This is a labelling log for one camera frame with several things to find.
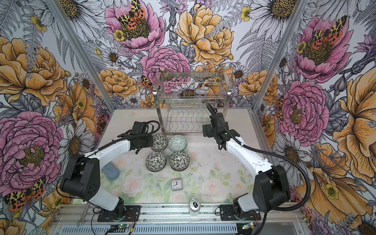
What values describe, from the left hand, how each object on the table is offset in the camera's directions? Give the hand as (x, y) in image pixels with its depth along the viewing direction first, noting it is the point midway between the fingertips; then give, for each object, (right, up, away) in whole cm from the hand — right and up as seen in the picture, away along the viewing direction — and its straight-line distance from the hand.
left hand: (149, 145), depth 92 cm
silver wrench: (-27, -33, -20) cm, 47 cm away
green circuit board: (-6, -35, -21) cm, 42 cm away
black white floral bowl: (+6, +1, +5) cm, 8 cm away
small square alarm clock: (+18, -19, -11) cm, 29 cm away
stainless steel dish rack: (+23, +32, +27) cm, 48 cm away
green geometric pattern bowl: (+17, 0, +6) cm, 18 cm away
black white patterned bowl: (+19, -9, -3) cm, 21 cm away
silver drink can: (+28, -22, -28) cm, 45 cm away
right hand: (+39, +10, -6) cm, 41 cm away
